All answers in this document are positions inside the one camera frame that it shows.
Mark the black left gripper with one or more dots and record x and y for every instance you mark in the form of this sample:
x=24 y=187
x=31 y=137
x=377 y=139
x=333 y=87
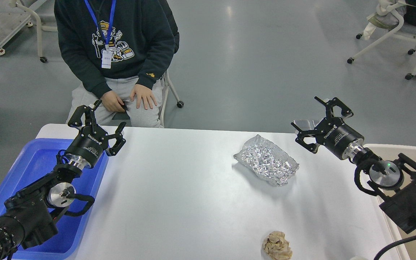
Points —
x=92 y=140

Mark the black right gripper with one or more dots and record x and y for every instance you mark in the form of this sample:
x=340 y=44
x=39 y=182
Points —
x=331 y=132

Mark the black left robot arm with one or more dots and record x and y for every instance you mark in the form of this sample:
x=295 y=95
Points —
x=32 y=213

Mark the person's right hand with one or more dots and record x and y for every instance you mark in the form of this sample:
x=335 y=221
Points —
x=112 y=102

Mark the person's left hand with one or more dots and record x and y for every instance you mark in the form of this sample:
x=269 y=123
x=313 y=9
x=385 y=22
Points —
x=143 y=96

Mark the right metal floor plate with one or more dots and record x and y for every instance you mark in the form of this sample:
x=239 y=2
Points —
x=315 y=123

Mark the metal floor plate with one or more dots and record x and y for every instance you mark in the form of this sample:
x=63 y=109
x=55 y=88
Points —
x=315 y=123
x=304 y=124

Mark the left metal floor plate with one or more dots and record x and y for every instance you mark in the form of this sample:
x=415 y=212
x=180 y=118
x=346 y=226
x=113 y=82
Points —
x=304 y=124

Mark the crumpled silver foil bag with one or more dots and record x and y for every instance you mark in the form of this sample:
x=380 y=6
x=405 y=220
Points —
x=268 y=161

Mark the person in dark hoodie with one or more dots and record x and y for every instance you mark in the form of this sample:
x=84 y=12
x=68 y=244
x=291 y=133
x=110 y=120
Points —
x=111 y=45

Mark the white office chair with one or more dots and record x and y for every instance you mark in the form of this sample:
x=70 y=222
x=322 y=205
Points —
x=168 y=86

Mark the crumpled brown paper ball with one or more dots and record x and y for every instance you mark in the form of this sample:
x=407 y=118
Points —
x=276 y=246

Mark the white chair at right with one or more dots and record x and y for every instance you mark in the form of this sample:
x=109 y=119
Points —
x=388 y=15

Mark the beige plastic bin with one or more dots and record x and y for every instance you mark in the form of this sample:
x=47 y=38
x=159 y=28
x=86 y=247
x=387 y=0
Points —
x=405 y=251

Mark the white cart frame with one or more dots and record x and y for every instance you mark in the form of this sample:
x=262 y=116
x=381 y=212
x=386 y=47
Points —
x=18 y=14

